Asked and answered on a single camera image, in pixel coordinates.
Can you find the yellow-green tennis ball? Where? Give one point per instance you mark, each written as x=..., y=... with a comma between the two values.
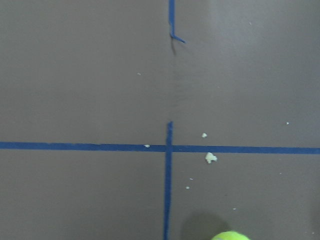
x=230, y=235

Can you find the white crumb on paper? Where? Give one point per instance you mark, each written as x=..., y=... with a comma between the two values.
x=210, y=158

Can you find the blue tape line crosswise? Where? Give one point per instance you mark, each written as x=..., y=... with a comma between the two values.
x=158, y=148

